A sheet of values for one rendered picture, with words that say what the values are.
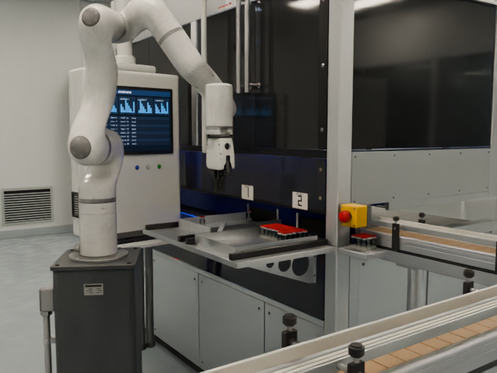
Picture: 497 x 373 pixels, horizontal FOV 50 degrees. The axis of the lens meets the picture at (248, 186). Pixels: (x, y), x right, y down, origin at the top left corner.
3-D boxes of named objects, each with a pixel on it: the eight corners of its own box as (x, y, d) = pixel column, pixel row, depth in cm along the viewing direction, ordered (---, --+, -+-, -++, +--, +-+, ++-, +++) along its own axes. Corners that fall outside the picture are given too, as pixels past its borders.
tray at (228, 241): (272, 233, 205) (272, 224, 204) (317, 245, 183) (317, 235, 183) (194, 243, 186) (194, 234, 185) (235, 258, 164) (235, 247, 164)
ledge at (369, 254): (366, 248, 188) (366, 243, 188) (395, 254, 177) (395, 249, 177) (338, 252, 180) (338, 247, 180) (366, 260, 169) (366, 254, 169)
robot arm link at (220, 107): (210, 126, 170) (202, 126, 160) (209, 85, 168) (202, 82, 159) (235, 126, 168) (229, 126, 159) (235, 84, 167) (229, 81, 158)
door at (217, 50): (200, 145, 256) (198, 21, 250) (256, 146, 218) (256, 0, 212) (198, 145, 256) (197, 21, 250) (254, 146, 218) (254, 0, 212)
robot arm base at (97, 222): (63, 264, 165) (61, 205, 163) (75, 251, 184) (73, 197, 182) (125, 262, 167) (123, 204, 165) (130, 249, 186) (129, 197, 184)
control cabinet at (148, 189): (161, 222, 278) (159, 71, 270) (183, 227, 263) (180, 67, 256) (69, 234, 244) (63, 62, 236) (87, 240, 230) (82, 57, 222)
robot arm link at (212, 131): (238, 126, 162) (238, 136, 163) (223, 126, 170) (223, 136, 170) (215, 126, 158) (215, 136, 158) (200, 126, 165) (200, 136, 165)
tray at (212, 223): (245, 219, 239) (245, 212, 239) (281, 227, 218) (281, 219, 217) (178, 226, 220) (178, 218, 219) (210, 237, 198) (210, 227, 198)
